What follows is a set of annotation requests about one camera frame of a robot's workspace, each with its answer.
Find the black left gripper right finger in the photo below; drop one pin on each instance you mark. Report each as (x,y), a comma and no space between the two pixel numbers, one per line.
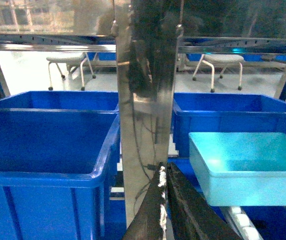
(191,217)

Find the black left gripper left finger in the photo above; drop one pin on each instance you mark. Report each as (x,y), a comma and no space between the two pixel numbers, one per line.
(150,222)

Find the light teal plastic bin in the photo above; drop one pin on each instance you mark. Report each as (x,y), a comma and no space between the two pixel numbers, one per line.
(240,168)

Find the blue bin behind teal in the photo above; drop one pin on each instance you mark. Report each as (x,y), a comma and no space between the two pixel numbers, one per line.
(224,112)

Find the large blue bin near left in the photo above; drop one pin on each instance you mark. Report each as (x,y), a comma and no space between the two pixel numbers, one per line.
(58,160)

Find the white stool left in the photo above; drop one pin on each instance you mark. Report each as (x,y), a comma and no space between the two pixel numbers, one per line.
(71,60)

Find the steel shelf upright post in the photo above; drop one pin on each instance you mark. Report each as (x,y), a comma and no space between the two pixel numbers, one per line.
(146,57)

